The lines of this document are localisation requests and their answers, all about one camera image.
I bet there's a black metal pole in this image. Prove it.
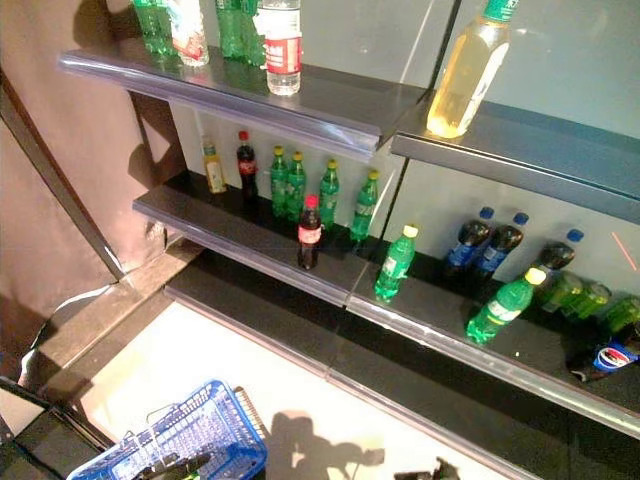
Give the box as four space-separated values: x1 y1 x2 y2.
0 69 126 282

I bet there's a cola bottle red cap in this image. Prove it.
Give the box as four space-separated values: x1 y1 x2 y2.
235 130 260 203
297 194 323 271

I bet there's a black shelf board clear rail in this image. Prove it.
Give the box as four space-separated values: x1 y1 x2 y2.
132 169 382 309

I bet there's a white cable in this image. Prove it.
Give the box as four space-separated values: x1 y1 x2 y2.
29 283 113 352

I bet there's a large yellow tea bottle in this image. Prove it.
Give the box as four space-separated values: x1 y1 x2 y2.
426 0 520 140

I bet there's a blue plastic shopping basket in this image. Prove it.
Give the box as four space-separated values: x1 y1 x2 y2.
66 378 269 480

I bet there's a dark blue long shelf board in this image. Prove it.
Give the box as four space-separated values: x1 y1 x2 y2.
57 37 427 164

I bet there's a black wide shelf board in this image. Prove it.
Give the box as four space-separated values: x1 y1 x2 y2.
346 248 640 441

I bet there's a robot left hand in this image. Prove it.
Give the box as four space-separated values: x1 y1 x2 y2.
131 451 212 480

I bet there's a dark blue short shelf board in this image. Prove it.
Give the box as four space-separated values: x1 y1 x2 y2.
389 92 640 226

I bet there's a small yellow tea bottle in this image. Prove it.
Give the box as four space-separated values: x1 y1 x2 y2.
201 133 228 195

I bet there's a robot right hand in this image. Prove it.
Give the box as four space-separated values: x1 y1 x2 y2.
393 456 457 480

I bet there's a clear water bottle red label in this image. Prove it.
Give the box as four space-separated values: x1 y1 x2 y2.
166 0 210 68
260 0 304 97

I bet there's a dark cola bottle blue cap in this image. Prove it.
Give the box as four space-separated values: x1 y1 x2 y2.
473 212 530 282
530 228 585 281
443 206 496 277

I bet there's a black base shelf board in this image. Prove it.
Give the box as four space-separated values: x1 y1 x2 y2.
163 248 640 480

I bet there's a dark cola bottle blue label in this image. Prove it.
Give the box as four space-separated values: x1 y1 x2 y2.
568 335 640 384

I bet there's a black box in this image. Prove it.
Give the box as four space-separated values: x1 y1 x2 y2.
0 375 115 480

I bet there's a green soda bottle yellow cap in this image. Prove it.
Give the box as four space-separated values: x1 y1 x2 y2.
373 224 420 303
286 150 307 224
318 158 341 230
349 169 381 243
269 144 290 218
465 266 547 345

